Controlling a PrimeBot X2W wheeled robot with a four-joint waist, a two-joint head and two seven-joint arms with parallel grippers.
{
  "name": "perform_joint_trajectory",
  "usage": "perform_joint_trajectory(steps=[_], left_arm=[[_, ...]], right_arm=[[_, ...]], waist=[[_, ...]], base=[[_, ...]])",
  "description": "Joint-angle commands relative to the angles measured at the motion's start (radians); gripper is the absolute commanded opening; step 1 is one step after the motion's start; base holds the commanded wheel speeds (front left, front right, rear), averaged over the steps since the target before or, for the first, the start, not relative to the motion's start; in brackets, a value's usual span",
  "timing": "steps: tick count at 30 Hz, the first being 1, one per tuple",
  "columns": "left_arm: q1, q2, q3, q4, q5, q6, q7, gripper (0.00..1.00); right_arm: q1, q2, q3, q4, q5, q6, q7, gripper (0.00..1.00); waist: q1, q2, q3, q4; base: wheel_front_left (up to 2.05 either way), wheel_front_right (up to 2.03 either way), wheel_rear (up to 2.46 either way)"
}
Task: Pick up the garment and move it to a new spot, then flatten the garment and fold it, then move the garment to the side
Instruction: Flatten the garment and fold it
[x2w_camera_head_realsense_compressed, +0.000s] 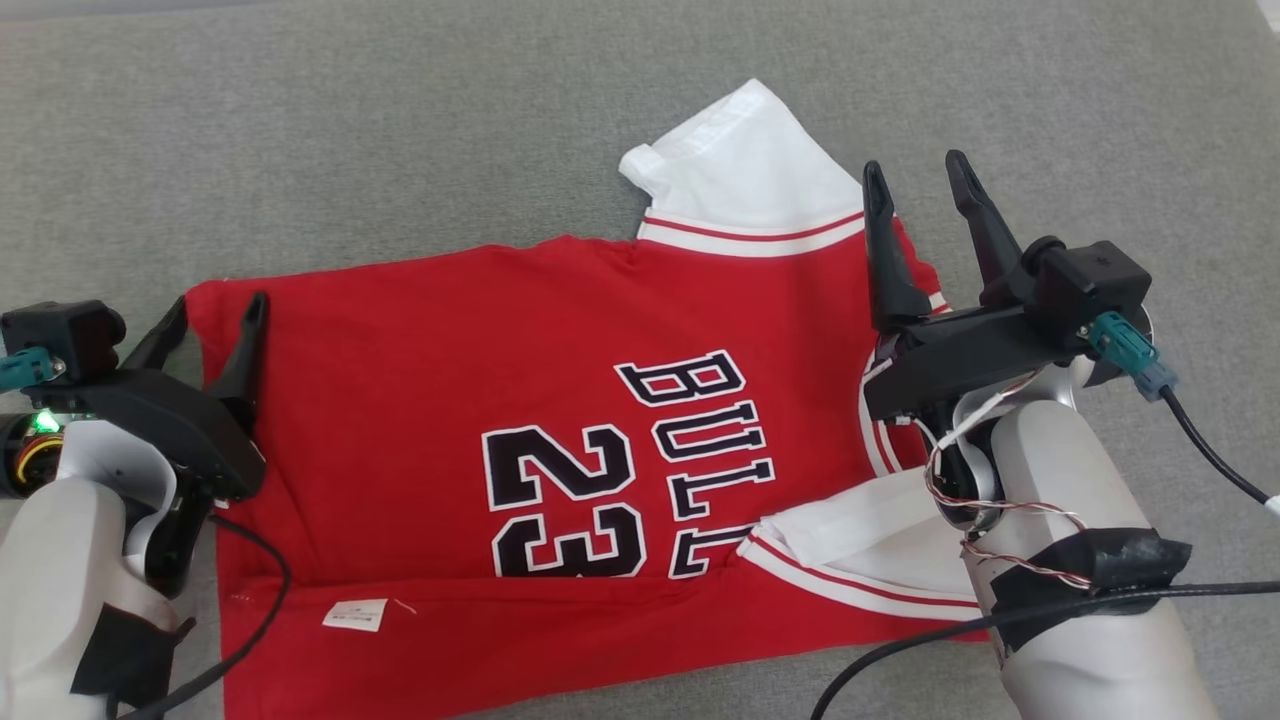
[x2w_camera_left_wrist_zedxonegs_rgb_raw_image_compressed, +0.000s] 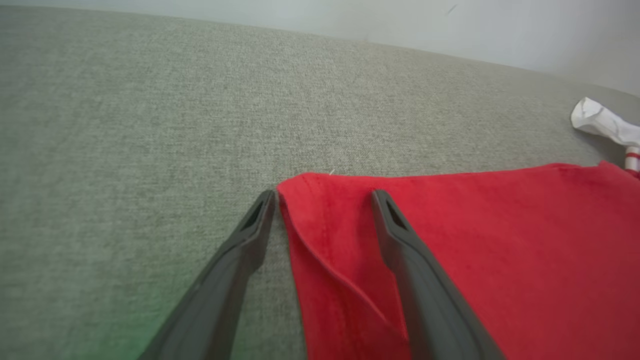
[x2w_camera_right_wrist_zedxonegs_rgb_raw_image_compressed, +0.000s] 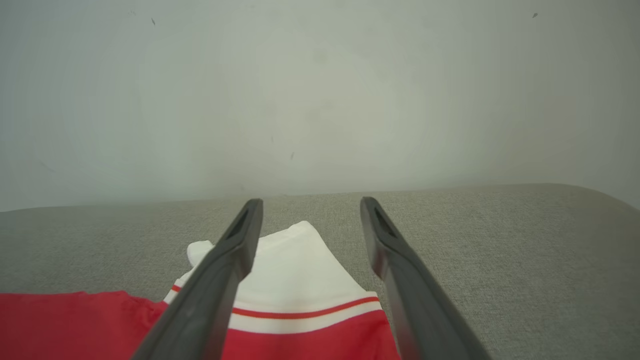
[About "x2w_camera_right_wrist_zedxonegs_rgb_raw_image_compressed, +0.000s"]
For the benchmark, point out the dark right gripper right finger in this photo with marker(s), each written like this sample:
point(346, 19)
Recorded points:
point(420, 310)

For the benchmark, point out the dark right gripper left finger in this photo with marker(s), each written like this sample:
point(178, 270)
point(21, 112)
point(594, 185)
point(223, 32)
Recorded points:
point(210, 300)

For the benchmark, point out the red shirt with white collar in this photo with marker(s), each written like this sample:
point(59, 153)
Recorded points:
point(300, 280)

